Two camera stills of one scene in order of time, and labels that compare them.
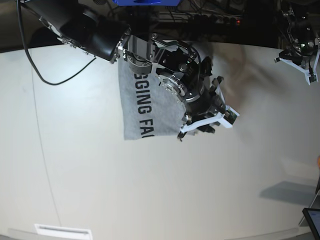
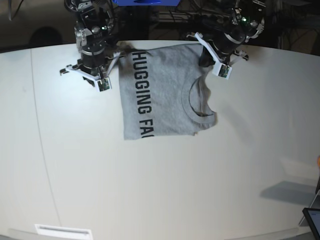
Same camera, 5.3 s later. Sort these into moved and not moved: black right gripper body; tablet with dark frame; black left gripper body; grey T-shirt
Moved: black right gripper body; black left gripper body
Not moved: tablet with dark frame; grey T-shirt
